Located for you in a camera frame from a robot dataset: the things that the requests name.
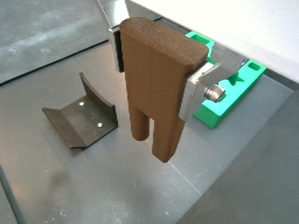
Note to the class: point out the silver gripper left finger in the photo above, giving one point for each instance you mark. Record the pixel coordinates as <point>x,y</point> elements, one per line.
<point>113,13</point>

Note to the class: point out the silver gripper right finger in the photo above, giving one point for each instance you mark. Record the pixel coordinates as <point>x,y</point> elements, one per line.
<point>201,85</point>

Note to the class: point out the brown two-pronged block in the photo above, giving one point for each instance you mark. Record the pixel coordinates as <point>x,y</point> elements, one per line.
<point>158,56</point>

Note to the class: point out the green shape sorter board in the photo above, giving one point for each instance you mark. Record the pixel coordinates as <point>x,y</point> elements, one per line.
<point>210,112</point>

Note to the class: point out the dark grey curved bracket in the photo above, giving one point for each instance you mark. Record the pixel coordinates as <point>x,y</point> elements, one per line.
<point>85,120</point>

